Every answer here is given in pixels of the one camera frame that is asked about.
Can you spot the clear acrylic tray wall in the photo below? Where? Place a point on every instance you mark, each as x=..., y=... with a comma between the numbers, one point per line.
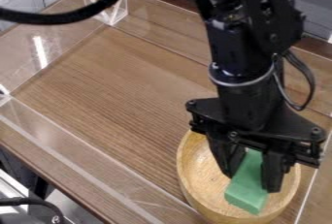
x=93, y=112

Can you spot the green rectangular block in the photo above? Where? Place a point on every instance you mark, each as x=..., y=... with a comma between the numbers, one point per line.
x=245, y=192

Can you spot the clear acrylic corner bracket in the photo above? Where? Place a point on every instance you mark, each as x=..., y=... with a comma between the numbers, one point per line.
x=112, y=14

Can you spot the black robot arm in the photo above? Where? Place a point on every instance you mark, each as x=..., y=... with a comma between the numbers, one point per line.
x=250, y=35

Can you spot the brown wooden bowl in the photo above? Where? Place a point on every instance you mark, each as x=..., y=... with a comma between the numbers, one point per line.
x=203, y=185

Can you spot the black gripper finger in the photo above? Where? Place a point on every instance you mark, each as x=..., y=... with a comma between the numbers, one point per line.
x=227, y=151
x=274, y=168

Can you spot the black metal bracket with bolt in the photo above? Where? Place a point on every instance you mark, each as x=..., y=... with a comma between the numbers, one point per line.
x=47, y=212

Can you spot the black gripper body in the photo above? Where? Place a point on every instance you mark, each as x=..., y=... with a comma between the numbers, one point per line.
x=255, y=113

